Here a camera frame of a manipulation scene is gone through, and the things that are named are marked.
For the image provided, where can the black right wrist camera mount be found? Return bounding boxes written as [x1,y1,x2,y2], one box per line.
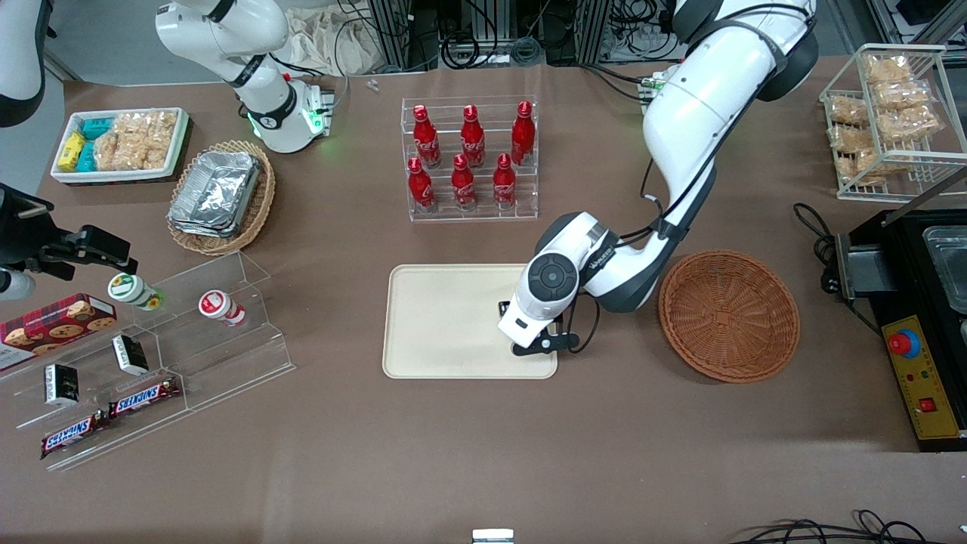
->
[0,184,55,267]

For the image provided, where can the green lid yogurt bottle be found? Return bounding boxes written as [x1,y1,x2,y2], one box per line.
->
[107,273,165,312]

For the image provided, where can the red tartan cookie box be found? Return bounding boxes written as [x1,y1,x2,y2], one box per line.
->
[0,293,118,371]

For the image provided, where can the black appliance power cable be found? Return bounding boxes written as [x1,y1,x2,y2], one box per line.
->
[793,202,885,337]

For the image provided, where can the white wire basket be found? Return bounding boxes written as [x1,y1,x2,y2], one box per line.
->
[820,43,967,202]

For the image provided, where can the clear bags of rice crackers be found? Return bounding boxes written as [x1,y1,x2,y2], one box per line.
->
[93,110,179,172]

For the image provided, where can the clear acrylic stepped display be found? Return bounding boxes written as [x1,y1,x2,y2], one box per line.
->
[0,251,297,473]

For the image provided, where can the beige rectangular tray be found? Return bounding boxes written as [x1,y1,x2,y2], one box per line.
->
[382,264,558,380]

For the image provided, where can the Snickers chocolate bar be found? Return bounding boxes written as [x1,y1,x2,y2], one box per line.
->
[108,376,182,419]
[40,412,107,460]

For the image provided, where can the yellow control panel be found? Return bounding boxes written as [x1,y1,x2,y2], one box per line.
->
[880,314,965,441]

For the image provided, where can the white rectangular snack tray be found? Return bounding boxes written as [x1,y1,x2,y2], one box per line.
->
[50,107,190,184]

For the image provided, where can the small black white box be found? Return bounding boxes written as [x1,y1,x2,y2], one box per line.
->
[112,334,150,376]
[44,363,81,407]

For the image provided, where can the round brown wicker basket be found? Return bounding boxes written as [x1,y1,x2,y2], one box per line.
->
[658,250,801,384]

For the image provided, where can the oval tan wicker basket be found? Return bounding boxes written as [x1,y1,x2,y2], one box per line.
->
[166,140,277,257]

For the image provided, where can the clear acrylic bottle rack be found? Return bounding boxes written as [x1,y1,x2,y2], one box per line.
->
[400,95,539,223]

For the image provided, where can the red lid yogurt bottle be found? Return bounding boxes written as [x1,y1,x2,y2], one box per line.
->
[198,290,248,327]

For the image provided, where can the yellow snack box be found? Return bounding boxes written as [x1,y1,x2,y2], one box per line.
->
[58,132,87,172]

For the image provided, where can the stack of foil trays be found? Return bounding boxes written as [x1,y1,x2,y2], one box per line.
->
[168,150,262,240]

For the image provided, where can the black coiled background cables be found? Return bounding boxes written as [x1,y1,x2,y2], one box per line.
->
[440,32,546,70]

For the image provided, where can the steel pan in appliance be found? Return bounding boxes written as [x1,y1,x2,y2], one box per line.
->
[923,225,967,297]

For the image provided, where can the black floor cables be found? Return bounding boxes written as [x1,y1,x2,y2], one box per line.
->
[729,509,967,544]

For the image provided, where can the clear bagged fried snack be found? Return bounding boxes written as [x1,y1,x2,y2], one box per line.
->
[876,106,942,144]
[839,149,882,187]
[829,125,877,153]
[827,96,870,126]
[865,54,913,85]
[873,79,931,111]

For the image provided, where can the black countertop appliance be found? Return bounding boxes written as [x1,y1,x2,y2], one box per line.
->
[846,166,967,453]

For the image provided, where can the red cola bottle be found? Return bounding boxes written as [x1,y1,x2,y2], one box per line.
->
[408,156,437,213]
[511,100,536,166]
[493,153,517,211]
[460,105,487,168]
[412,104,442,168]
[451,153,477,212]

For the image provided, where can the white crumpled cloth bag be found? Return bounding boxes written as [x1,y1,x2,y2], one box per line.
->
[281,6,395,78]

